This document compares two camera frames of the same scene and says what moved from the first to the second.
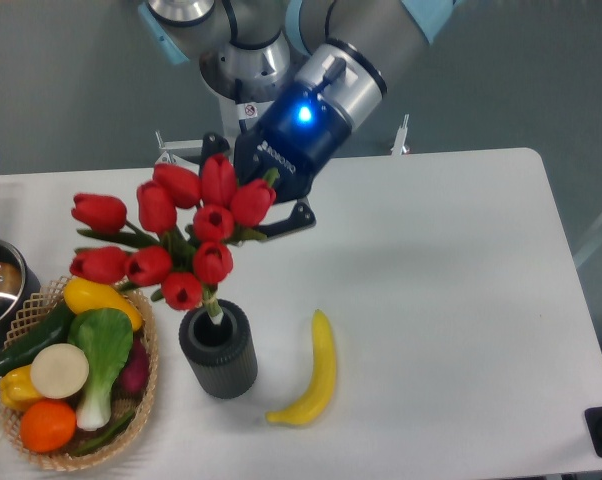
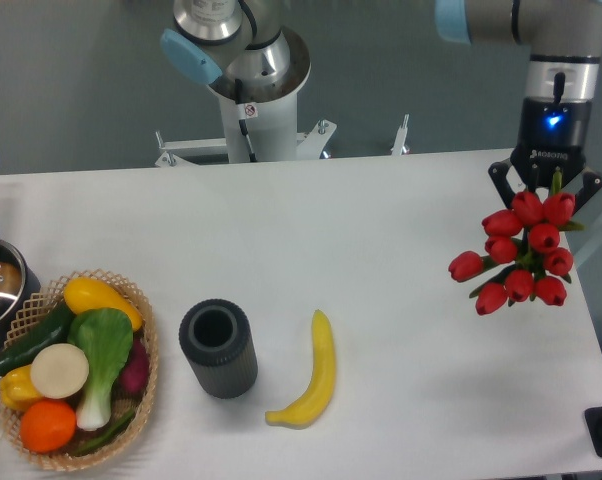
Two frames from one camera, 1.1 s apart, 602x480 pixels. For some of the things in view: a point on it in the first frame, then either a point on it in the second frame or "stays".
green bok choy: [106, 337] stays
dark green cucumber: [53, 331] stays
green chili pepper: [104, 439] stays
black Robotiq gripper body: [294, 137] to [552, 135]
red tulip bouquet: [186, 222] to [524, 240]
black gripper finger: [300, 217] to [592, 184]
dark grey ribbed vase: [223, 356] stays
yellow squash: [83, 295] stays
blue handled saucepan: [7, 284] stays
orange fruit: [47, 426] stays
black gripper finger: [212, 144] to [498, 172]
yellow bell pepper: [18, 389] stays
